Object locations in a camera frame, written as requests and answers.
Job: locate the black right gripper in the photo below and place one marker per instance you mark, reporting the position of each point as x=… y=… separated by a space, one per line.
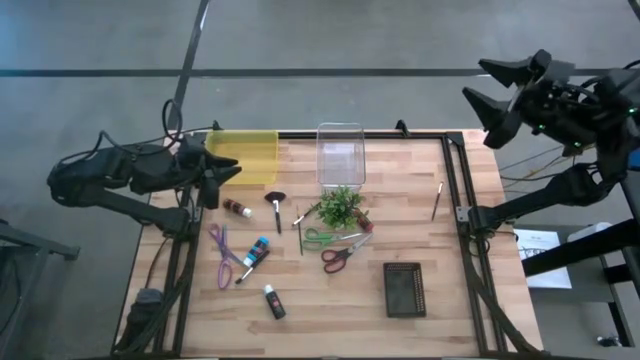
x=560 y=110

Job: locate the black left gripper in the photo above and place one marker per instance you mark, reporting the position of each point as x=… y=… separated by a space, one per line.
x=191 y=162

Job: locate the brown paint bottle white cap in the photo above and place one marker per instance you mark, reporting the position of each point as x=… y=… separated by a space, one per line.
x=235 y=206

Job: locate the black fan brush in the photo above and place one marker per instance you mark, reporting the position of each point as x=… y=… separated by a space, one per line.
x=275 y=197

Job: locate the small brush silver ferrule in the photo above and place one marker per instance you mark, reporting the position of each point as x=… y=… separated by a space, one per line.
x=305 y=215

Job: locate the black paintbrush silver ferrule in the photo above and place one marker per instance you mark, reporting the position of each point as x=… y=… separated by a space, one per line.
x=252 y=267

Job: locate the black paint bottle white cap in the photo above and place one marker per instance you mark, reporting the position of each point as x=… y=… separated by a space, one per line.
x=274 y=302

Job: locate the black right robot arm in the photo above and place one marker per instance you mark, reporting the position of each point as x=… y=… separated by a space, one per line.
x=575 y=192

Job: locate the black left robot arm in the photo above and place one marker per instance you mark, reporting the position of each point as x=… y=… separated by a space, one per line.
x=100 y=175

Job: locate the yellow translucent plastic bin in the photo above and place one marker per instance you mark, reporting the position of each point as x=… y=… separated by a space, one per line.
x=242 y=157

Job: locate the clear plastic bin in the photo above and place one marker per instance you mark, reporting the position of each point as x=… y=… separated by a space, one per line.
x=341 y=155

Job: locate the green plant white pot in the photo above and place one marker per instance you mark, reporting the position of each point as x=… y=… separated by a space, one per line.
x=340 y=207

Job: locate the blue display screen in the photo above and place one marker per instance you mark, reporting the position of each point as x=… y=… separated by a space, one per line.
x=635 y=160

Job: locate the white box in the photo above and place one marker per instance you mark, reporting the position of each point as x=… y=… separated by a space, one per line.
x=590 y=232

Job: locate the black operator desk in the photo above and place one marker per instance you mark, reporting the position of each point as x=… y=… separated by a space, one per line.
x=575 y=252

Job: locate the white printed paper sheet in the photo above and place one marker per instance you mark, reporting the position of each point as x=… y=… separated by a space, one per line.
x=545 y=270

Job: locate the black side table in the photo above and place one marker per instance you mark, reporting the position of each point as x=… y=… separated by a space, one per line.
x=50 y=246

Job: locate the black mesh basket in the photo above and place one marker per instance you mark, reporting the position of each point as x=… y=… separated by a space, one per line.
x=404 y=290

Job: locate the small black floor object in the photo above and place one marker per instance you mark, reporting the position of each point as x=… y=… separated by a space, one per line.
x=609 y=341

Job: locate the black aluminium table frame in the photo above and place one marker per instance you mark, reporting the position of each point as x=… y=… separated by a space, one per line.
x=450 y=175

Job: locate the black overhead rig frame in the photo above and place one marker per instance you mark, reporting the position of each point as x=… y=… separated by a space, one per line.
x=401 y=127

